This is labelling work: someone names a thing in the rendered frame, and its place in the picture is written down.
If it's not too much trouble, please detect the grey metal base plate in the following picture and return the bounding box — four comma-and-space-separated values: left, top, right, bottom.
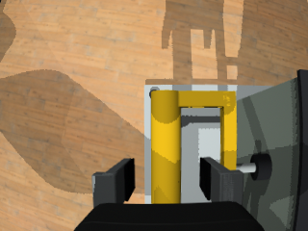
144, 85, 274, 204

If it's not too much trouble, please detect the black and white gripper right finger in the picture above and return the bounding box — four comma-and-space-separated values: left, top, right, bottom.
199, 157, 244, 206

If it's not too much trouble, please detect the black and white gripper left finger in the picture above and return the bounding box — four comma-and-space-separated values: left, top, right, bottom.
91, 158, 136, 208

